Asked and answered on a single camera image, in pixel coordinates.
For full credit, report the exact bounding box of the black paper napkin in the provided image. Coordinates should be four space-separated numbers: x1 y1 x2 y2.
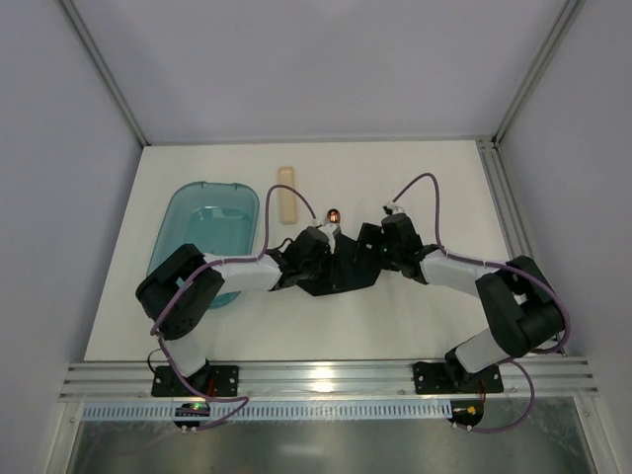
297 234 381 296

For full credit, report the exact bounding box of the copper spoon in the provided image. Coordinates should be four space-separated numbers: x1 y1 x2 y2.
325 208 341 225

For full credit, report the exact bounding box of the beige cutlery case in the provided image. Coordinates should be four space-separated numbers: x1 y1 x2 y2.
276 166 298 225

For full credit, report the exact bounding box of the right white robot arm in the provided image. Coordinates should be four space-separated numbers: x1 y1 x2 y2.
355 213 569 393

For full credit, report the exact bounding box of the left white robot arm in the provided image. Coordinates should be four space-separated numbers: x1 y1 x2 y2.
135 223 340 394

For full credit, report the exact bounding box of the teal plastic basin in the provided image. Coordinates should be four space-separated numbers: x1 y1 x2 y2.
145 180 262 311

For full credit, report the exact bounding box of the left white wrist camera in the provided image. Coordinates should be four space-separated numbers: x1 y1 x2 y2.
315 222 341 254

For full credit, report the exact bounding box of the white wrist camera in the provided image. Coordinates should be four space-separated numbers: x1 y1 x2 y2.
382 201 406 216
315 222 341 254

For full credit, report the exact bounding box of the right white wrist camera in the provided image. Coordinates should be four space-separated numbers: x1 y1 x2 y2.
382 201 406 216

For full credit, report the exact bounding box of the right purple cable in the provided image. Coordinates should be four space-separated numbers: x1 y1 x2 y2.
387 172 574 435

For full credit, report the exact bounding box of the purple cable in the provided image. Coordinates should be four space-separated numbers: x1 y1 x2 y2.
387 172 574 435
150 185 322 431

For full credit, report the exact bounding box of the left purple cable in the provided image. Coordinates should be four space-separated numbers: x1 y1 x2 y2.
150 185 322 431

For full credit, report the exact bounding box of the right side aluminium rail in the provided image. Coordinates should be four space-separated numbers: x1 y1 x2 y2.
476 137 567 356

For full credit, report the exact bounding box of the aluminium rail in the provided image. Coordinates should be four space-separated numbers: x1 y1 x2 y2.
59 356 599 402
476 137 567 356

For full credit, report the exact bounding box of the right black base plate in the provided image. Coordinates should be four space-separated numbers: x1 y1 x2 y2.
412 361 505 395

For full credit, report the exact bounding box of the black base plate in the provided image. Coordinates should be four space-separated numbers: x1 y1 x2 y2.
412 361 505 395
151 364 239 398

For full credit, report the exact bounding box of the white slotted cable duct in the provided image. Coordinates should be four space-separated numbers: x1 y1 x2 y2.
81 399 452 423

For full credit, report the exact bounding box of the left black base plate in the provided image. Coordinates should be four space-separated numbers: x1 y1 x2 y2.
151 364 239 398

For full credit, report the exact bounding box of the aluminium front rail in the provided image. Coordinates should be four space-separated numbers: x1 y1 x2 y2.
59 356 599 402

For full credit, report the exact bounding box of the right aluminium frame post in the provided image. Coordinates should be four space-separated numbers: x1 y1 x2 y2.
493 0 586 147

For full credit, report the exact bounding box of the aluminium frame post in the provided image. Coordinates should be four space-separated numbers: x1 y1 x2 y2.
56 0 150 147
493 0 586 147

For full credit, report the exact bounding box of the left aluminium frame post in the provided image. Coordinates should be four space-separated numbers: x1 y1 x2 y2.
56 0 150 147

